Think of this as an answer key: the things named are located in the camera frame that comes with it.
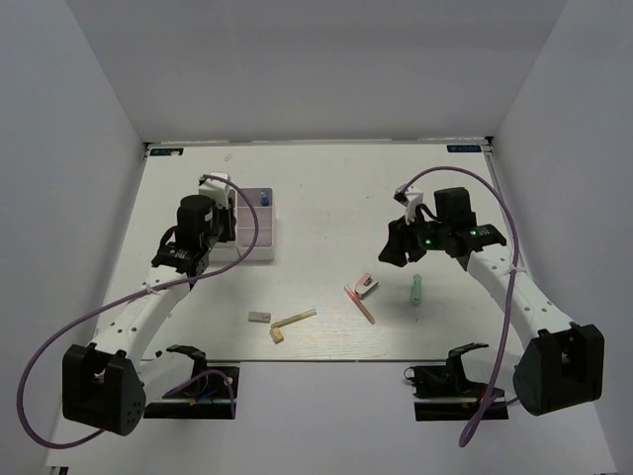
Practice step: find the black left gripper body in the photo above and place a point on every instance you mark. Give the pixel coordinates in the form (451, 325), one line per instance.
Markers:
(223, 226)

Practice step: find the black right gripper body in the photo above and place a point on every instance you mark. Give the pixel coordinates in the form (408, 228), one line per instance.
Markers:
(419, 237)

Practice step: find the green transparent glue tube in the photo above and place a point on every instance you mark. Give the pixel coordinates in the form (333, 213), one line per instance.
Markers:
(415, 294)

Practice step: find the grey eraser block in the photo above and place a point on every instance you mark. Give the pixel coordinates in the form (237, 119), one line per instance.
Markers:
(259, 317)

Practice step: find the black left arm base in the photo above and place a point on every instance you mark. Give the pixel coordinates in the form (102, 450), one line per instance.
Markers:
(183, 384)

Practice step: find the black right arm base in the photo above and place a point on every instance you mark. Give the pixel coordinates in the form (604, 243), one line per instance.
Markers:
(451, 389)

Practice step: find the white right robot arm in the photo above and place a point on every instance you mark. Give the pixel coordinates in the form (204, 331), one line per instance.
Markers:
(562, 362)

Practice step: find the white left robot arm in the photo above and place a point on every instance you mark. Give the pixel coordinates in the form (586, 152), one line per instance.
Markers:
(106, 384)

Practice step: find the white left organizer tray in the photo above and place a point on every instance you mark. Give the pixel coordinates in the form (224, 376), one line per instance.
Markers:
(226, 250)

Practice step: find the white organizer tray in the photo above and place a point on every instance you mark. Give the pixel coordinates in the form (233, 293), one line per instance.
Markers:
(226, 250)
(264, 248)

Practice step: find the white right organizer tray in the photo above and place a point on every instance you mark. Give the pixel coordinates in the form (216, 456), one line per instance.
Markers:
(264, 248)

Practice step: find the left corner label sticker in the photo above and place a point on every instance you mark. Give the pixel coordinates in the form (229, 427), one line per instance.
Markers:
(166, 151)

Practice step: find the corner label sticker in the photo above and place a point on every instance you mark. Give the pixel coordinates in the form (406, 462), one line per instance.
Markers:
(463, 148)
(166, 151)

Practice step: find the right corner label sticker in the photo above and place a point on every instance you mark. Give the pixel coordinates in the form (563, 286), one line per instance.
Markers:
(463, 148)

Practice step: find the pink lead refill tube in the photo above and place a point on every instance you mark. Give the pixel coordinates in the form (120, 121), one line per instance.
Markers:
(358, 303)

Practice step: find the yellow lead refill tube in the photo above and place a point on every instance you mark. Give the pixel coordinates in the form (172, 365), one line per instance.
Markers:
(294, 319)

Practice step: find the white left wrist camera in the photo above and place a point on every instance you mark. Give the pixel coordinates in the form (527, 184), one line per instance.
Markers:
(216, 188)

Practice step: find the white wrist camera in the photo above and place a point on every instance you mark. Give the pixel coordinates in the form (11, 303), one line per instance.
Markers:
(411, 198)
(216, 188)

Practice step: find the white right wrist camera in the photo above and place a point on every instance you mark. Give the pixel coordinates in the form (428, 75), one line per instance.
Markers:
(411, 198)

